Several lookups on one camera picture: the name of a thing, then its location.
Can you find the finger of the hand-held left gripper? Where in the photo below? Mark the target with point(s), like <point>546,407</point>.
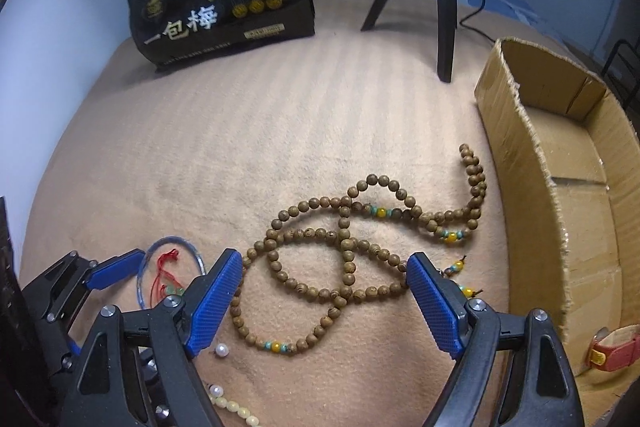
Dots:
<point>116,270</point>
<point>64,347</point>

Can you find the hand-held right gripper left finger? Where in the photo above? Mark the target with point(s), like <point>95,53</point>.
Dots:
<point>212,307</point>

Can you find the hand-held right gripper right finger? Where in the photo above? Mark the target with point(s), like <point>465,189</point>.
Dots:
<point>434,307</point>

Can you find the cardboard box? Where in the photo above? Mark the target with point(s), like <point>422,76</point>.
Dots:
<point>575,207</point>

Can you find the clear blue bangle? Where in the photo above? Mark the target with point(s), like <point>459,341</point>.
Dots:
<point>143,264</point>

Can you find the white pearl bead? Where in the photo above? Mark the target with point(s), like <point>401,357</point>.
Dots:
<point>220,350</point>
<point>216,390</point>

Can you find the beige striped blanket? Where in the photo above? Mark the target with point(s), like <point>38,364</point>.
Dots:
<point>250,132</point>

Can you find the black rack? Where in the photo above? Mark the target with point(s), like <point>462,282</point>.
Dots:
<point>622,72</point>

